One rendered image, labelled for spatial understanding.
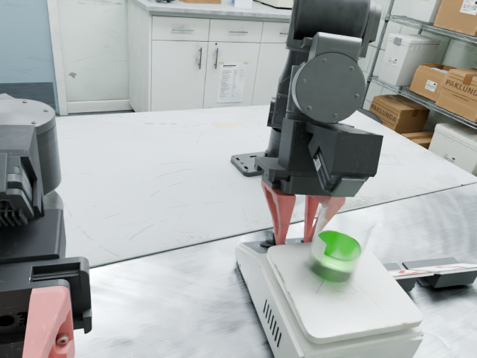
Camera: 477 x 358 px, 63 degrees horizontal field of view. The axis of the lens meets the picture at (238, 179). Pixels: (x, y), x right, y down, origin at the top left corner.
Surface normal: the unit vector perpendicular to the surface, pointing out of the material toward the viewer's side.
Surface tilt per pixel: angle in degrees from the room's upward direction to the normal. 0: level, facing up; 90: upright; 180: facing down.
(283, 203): 95
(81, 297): 92
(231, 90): 89
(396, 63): 90
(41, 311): 23
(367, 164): 73
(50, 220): 2
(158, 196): 0
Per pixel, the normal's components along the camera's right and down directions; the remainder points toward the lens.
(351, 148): 0.22, 0.25
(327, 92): -0.07, 0.23
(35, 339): 0.25, -0.59
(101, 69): 0.44, 0.50
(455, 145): -0.89, 0.17
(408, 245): 0.12, -0.86
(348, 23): -0.12, 0.57
